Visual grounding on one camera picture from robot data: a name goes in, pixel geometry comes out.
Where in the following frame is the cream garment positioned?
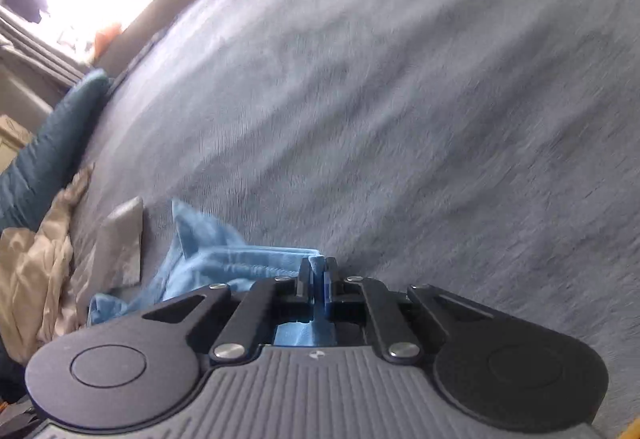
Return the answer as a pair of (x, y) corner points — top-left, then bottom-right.
(0, 162), (96, 365)

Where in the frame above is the white long-sleeve shirt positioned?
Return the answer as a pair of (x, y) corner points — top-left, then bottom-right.
(70, 196), (144, 300)

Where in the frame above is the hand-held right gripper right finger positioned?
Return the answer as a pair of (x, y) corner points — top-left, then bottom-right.
(323, 258), (501, 365)

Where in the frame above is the light blue t-shirt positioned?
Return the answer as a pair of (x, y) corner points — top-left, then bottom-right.
(87, 198), (326, 350)

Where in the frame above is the orange bag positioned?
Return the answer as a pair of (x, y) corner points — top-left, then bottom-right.
(95, 22), (123, 55)

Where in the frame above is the grey curtain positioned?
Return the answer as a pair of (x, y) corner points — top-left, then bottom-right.
(0, 4), (88, 87)

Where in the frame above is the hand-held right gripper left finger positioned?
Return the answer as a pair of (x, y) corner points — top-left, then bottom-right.
(142, 258), (317, 365)

